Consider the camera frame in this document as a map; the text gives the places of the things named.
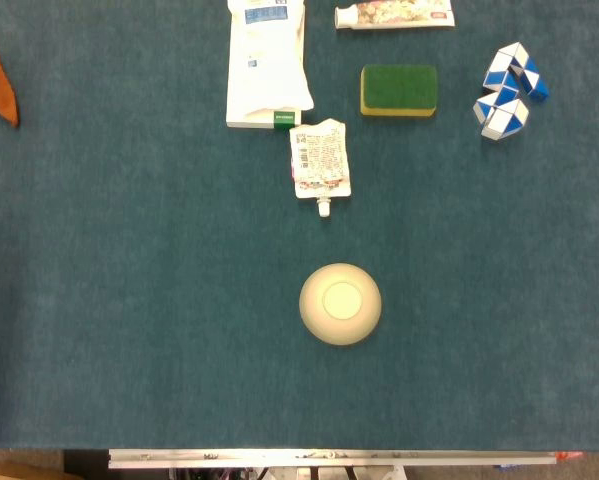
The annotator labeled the white box green end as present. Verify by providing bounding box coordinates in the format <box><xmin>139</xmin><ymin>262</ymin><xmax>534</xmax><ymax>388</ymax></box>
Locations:
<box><xmin>225</xmin><ymin>106</ymin><xmax>303</xmax><ymax>132</ymax></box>

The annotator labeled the white refill pouch blue label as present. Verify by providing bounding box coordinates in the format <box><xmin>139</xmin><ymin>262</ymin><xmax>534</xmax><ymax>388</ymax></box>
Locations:
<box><xmin>226</xmin><ymin>0</ymin><xmax>315</xmax><ymax>117</ymax></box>

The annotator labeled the crumpled white spout pouch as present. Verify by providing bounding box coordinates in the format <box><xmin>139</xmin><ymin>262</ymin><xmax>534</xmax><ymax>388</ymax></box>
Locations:
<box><xmin>288</xmin><ymin>118</ymin><xmax>353</xmax><ymax>218</ymax></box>

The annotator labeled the cream upturned bowl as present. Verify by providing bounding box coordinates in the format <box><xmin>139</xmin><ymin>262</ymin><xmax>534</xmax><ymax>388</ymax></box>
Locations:
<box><xmin>298</xmin><ymin>262</ymin><xmax>383</xmax><ymax>347</ymax></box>

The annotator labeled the green yellow scrub sponge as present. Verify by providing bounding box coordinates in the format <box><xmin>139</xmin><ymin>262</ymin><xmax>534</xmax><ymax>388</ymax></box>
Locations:
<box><xmin>359</xmin><ymin>63</ymin><xmax>439</xmax><ymax>119</ymax></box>

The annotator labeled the toothpaste tube floral print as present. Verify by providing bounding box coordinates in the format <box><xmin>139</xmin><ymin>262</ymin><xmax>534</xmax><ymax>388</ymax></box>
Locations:
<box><xmin>334</xmin><ymin>0</ymin><xmax>457</xmax><ymax>31</ymax></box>

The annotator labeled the blue white snake puzzle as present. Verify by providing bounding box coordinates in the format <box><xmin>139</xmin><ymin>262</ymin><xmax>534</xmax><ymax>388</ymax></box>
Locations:
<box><xmin>472</xmin><ymin>41</ymin><xmax>551</xmax><ymax>141</ymax></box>

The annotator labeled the aluminium frame rail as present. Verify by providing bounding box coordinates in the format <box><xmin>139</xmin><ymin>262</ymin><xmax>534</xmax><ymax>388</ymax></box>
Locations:
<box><xmin>107</xmin><ymin>448</ymin><xmax>560</xmax><ymax>470</ymax></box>

